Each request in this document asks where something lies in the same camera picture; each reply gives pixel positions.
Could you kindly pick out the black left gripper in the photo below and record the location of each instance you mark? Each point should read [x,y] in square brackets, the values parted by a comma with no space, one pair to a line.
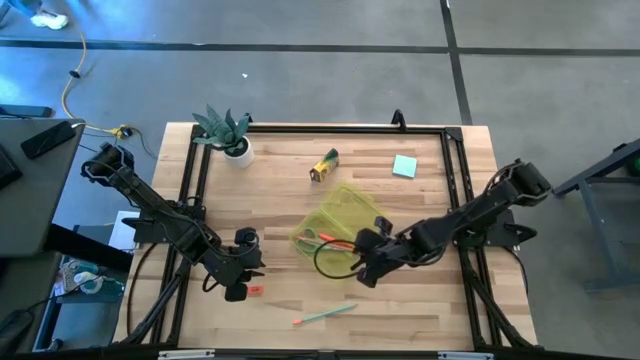
[237,265]

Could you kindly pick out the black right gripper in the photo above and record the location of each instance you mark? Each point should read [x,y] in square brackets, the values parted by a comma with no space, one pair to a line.
[380,252]

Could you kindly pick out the small red eraser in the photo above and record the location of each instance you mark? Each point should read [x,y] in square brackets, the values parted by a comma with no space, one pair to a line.
[256,290]

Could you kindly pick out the orange pencil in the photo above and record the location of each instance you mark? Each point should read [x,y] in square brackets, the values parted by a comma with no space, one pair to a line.
[325,243]

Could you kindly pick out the yellow translucent pencil case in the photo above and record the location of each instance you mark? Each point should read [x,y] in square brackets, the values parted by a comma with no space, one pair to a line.
[350,205]

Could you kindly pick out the green pencil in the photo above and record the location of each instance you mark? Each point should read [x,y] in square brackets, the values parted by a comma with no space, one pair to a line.
[325,314]

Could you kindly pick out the yellow green crayon box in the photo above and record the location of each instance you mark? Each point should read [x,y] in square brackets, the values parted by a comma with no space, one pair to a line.
[324,167]

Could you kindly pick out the blue sticky note pad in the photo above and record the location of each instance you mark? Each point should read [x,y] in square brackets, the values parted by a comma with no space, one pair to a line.
[405,166]

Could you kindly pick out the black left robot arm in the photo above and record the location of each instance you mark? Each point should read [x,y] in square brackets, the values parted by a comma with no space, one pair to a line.
[150,205]

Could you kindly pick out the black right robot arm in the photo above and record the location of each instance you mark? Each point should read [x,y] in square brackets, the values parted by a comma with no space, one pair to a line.
[475,215]

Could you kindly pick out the green plant in white pot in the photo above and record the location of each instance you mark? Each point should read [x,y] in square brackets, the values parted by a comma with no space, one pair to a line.
[239,155]

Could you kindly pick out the clutter bag on floor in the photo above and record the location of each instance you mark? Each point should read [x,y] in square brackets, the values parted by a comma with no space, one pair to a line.
[85,280]

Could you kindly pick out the black bench beam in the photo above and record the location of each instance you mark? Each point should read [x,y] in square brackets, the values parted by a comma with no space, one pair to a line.
[85,247]

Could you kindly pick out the grey side table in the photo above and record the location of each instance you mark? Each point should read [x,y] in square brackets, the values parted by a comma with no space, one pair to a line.
[30,210]

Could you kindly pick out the grey metal stand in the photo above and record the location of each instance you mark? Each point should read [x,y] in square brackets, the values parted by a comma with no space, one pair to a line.
[595,230]

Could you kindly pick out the black phone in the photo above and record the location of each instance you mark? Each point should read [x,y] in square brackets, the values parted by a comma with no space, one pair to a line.
[47,140]

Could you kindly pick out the flat black device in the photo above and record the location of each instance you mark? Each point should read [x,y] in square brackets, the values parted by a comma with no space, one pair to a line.
[25,111]

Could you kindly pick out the person's shoe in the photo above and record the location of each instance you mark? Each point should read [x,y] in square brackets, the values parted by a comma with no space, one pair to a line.
[50,21]

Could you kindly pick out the person's leg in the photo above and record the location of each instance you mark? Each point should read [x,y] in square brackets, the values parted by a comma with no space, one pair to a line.
[25,5]

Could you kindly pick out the silver frame plate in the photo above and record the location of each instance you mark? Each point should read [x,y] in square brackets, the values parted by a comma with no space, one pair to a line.
[185,354]
[465,356]

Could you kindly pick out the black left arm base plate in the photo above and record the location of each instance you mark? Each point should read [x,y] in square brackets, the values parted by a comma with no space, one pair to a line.
[135,231]

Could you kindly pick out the black aluminium table frame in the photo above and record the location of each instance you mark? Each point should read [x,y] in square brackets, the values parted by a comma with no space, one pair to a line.
[350,129]

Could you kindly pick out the black frame bracket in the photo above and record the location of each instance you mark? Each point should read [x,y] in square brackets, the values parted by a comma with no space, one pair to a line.
[398,120]

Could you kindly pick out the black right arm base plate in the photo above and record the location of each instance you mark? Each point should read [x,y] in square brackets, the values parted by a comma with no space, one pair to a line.
[520,232]

